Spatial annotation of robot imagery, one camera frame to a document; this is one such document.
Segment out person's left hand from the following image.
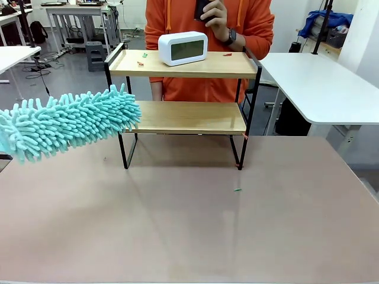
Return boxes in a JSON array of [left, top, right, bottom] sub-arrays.
[[200, 0, 235, 45]]

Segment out black handheld object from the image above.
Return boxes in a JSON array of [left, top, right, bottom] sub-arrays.
[[194, 0, 219, 24]]

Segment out teal chenille duster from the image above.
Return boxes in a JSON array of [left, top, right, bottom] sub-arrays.
[[0, 83, 142, 164]]

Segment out person's left forearm orange sleeve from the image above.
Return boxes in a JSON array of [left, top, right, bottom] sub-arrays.
[[235, 33, 272, 62]]

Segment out two-tier wooden black-framed shelf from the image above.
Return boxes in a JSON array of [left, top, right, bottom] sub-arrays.
[[104, 43, 263, 171]]

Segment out black wristwatch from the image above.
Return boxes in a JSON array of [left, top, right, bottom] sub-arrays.
[[226, 27, 237, 47]]

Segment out person torso in orange hoodie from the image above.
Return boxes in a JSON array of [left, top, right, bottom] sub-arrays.
[[144, 0, 275, 104]]

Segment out white digital alarm clock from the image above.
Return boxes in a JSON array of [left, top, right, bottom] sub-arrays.
[[158, 31, 209, 67]]

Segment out blue cloth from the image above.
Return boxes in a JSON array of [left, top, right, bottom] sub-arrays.
[[297, 9, 355, 39]]

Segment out black stand pole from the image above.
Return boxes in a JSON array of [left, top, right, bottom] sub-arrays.
[[17, 0, 38, 50], [312, 0, 334, 56]]

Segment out white table with white legs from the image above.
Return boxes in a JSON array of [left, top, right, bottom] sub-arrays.
[[0, 46, 42, 100], [257, 52, 379, 137]]

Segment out grey plastic crate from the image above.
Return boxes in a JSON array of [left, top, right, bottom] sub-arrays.
[[328, 26, 348, 47]]

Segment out grey plastic step stool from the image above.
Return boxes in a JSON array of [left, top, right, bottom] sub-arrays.
[[85, 41, 107, 72]]

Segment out grey white workshop desk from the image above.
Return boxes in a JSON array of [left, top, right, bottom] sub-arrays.
[[41, 1, 119, 57]]

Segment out black backpack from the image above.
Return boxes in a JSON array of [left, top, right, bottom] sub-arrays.
[[29, 20, 49, 45]]

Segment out black floor cable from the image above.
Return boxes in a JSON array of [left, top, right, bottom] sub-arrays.
[[26, 56, 60, 96]]

